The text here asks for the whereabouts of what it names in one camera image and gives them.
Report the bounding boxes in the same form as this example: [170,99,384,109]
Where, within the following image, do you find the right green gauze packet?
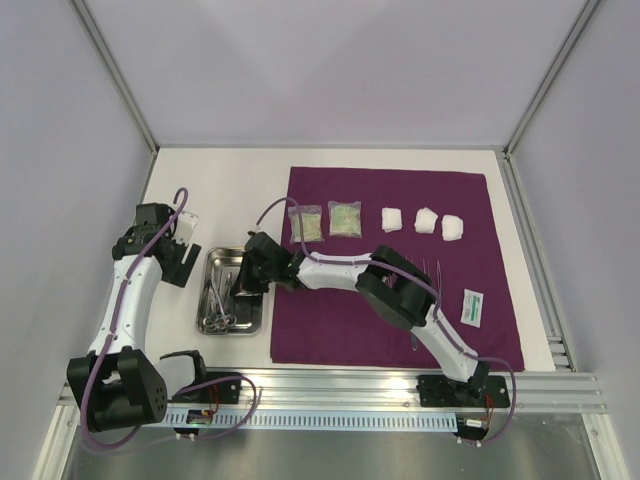
[328,201,362,238]

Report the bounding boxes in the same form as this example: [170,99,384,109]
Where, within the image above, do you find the white green alcohol wipe packet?
[461,289,484,328]

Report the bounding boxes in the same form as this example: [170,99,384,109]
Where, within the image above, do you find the white slotted cable duct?
[162,408,458,433]

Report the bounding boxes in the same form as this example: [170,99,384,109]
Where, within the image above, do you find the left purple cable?
[79,187,258,449]

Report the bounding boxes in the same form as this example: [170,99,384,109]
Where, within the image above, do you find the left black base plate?
[172,371,241,405]

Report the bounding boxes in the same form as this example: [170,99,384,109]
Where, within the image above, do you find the purple surgical drape cloth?
[271,167,524,371]

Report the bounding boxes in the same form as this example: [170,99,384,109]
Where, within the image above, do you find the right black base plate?
[416,374,511,408]

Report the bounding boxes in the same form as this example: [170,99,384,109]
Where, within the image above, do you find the middle white gauze pad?
[414,207,439,234]

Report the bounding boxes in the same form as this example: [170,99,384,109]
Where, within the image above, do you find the aluminium frame post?
[68,0,159,157]
[503,0,605,159]

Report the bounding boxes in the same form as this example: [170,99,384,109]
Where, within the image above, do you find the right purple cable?
[254,197,516,448]

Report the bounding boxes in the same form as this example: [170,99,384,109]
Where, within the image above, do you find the plain steel surgical scissors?
[204,312,228,334]

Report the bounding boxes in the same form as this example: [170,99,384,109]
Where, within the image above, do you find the aluminium mounting rail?
[57,364,609,412]

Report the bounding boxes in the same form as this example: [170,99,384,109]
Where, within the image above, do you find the left white gauze pad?
[381,207,403,233]

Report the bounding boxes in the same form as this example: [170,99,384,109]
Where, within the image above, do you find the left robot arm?
[66,203,210,433]

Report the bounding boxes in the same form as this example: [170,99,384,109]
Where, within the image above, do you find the right aluminium frame post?
[503,0,605,159]

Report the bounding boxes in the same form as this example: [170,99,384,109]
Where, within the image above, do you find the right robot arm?
[231,232,490,405]

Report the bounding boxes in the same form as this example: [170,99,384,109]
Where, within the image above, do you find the purple cable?
[254,197,516,448]
[79,187,258,449]

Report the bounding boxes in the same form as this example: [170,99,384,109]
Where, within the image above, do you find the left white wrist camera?
[173,211,199,246]

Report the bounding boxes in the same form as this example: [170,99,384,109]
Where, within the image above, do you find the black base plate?
[416,374,511,408]
[172,371,241,405]

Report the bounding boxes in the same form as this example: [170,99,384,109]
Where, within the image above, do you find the stainless steel instrument tray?
[196,247,263,336]

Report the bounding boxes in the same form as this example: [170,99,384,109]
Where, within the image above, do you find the right white gauze pad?
[441,214,464,242]

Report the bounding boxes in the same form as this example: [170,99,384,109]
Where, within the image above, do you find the green gauze packet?
[328,201,362,238]
[287,205,323,244]

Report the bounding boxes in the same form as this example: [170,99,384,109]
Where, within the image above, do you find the white gauze pad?
[414,207,439,234]
[381,207,403,233]
[441,214,464,242]

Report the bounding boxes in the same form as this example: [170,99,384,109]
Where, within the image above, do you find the left aluminium frame post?
[68,0,159,157]

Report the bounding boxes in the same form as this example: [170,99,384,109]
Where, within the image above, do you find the left green gauze packet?
[287,205,323,244]

